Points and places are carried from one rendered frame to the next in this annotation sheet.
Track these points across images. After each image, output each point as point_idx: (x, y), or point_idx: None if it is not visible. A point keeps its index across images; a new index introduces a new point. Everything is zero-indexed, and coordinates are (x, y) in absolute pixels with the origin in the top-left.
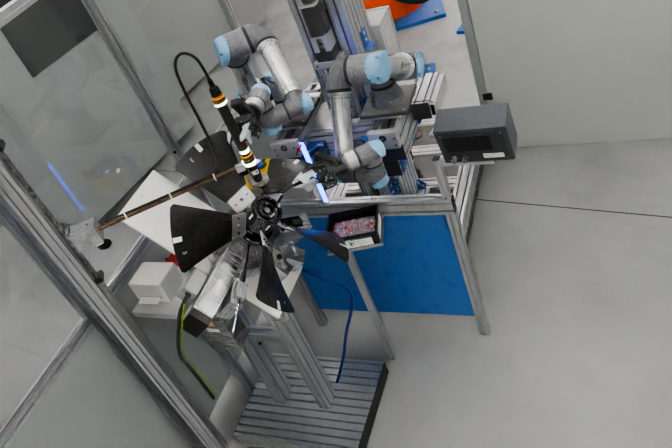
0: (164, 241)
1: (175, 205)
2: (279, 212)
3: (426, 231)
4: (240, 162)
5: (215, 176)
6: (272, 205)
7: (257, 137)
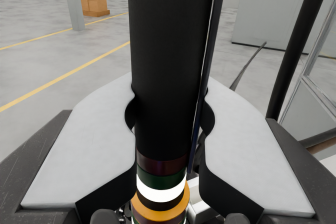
0: (334, 162)
1: (261, 46)
2: (118, 214)
3: None
4: (202, 208)
5: None
6: (129, 214)
7: None
